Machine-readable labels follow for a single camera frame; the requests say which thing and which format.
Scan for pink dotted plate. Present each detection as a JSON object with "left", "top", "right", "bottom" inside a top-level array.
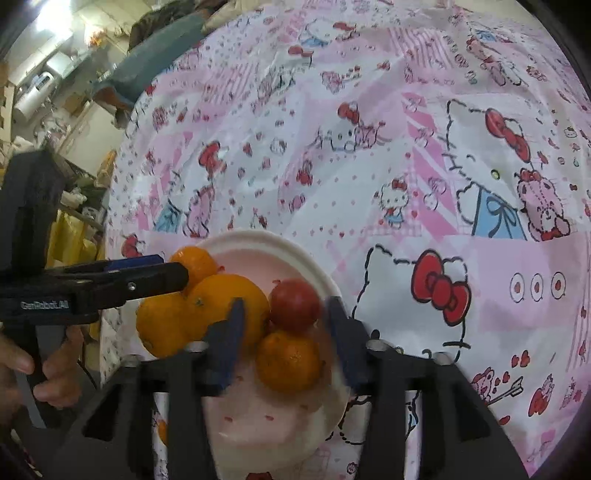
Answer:
[{"left": 122, "top": 230, "right": 355, "bottom": 480}]

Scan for yellow stool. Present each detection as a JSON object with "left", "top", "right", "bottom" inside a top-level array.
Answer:
[{"left": 46, "top": 212, "right": 108, "bottom": 269}]

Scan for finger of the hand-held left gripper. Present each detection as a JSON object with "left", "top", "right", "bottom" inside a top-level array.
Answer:
[
  {"left": 78, "top": 261, "right": 190, "bottom": 320},
  {"left": 46, "top": 254, "right": 166, "bottom": 280}
]

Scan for pile of dark clothes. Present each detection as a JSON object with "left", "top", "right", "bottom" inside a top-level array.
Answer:
[{"left": 128, "top": 0, "right": 222, "bottom": 49}]

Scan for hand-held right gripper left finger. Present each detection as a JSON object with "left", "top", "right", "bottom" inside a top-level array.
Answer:
[{"left": 46, "top": 296, "right": 246, "bottom": 480}]

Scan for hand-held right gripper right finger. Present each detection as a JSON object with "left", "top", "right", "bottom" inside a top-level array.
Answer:
[{"left": 324, "top": 296, "right": 532, "bottom": 480}]

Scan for blue jeans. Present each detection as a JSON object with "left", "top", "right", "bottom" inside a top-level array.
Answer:
[{"left": 92, "top": 14, "right": 208, "bottom": 114}]

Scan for red tomato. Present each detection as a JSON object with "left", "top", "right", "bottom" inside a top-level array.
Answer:
[{"left": 269, "top": 278, "right": 322, "bottom": 335}]

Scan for large orange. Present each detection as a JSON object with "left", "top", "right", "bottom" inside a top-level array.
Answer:
[
  {"left": 185, "top": 274, "right": 271, "bottom": 352},
  {"left": 135, "top": 291, "right": 199, "bottom": 358}
]

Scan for person's left hand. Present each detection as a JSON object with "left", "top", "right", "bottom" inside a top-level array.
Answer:
[{"left": 0, "top": 330, "right": 87, "bottom": 417}]

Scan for white water heater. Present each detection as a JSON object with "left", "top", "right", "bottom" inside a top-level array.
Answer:
[{"left": 14, "top": 71, "right": 59, "bottom": 121}]

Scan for pink cartoon printed blanket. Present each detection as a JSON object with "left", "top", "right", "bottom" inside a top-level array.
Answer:
[{"left": 99, "top": 0, "right": 591, "bottom": 480}]

